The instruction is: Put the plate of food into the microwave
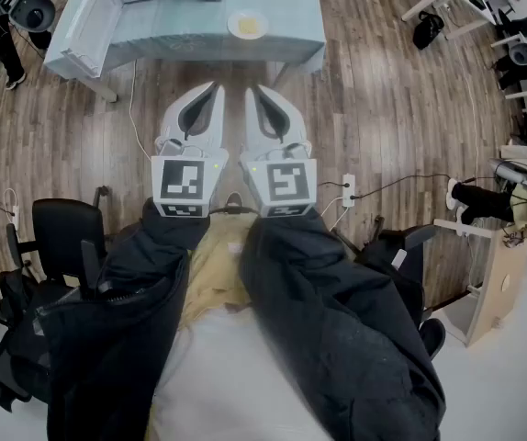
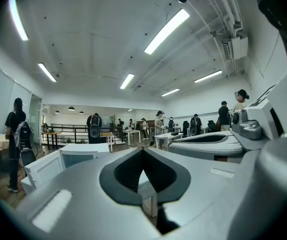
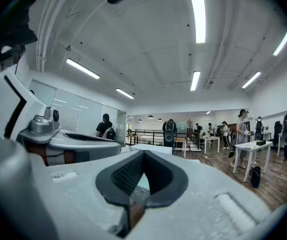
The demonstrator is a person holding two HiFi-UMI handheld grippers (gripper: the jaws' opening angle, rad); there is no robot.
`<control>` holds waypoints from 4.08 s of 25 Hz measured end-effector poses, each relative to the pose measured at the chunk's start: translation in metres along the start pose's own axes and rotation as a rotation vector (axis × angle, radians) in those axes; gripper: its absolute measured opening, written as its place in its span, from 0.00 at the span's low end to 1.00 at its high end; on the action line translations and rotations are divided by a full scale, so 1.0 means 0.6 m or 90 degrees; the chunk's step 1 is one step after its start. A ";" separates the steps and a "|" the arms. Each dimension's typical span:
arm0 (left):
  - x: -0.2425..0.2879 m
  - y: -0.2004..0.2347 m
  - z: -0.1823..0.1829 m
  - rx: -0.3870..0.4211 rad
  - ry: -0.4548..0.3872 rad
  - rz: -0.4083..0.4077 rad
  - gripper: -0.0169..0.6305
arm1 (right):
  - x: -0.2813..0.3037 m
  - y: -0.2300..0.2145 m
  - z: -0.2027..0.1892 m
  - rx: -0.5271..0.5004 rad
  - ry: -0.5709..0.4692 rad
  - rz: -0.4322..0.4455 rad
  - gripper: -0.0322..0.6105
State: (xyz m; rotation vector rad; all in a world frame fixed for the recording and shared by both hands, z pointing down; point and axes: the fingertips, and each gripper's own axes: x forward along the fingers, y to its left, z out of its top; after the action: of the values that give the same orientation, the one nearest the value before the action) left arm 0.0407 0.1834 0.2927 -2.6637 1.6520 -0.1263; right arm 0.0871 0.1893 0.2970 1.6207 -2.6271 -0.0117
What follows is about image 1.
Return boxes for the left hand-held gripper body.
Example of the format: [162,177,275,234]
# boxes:
[151,135,230,220]

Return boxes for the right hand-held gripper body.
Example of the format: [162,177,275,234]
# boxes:
[238,140,319,219]

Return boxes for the white plate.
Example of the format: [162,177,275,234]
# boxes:
[227,9,270,40]

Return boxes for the white microwave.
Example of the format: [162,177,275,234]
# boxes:
[61,0,230,80]

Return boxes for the person's right forearm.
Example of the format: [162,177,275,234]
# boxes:
[238,207,448,441]

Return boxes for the white power strip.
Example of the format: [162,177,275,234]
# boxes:
[341,173,356,209]
[4,188,22,229]

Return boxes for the person's yellow trousers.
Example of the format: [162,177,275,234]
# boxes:
[183,211,264,321]

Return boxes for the table with light blue cloth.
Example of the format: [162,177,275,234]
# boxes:
[42,0,327,104]

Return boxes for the black bag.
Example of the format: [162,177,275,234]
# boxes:
[412,10,446,51]

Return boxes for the person's white shirt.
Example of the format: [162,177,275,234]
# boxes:
[148,305,333,441]

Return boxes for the black mesh office chair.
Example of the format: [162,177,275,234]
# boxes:
[0,268,62,413]

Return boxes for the white power cable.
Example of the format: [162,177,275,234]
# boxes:
[128,60,154,161]

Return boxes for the black cable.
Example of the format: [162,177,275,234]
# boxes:
[351,174,478,200]

